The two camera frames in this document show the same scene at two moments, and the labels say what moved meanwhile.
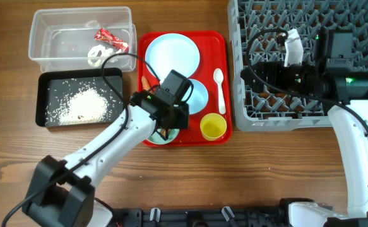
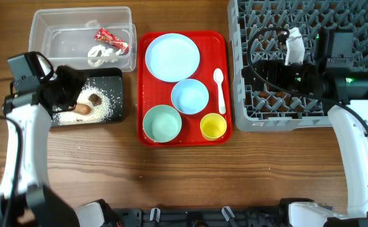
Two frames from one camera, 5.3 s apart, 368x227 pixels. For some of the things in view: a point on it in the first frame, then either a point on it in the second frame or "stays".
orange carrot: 145,83 -> 81,109
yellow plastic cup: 213,126 stays
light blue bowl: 199,98 stays
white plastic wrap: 97,55 stays
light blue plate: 174,52 stays
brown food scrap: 163,131 -> 95,99
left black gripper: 183,118 -> 76,82
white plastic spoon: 218,77 stays
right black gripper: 273,69 stays
